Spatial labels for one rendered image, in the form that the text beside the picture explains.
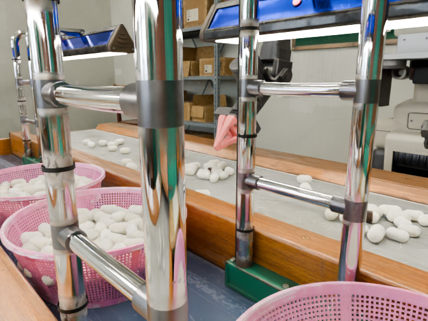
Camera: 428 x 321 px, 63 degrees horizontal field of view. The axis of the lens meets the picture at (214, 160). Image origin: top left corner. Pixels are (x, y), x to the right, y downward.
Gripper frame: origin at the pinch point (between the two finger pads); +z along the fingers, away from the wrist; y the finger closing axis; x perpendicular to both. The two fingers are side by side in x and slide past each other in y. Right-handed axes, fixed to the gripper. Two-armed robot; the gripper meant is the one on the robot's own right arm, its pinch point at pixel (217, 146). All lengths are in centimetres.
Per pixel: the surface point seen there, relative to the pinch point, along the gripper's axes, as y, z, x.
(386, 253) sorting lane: 39.4, 10.6, 2.8
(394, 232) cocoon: 38.7, 6.3, 4.5
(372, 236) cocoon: 36.9, 8.9, 2.6
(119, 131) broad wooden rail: -79, -11, 17
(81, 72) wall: -436, -141, 79
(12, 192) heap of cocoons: -25.7, 33.0, -15.9
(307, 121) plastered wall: -103, -150, 147
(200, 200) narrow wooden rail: 11.2, 15.7, -4.9
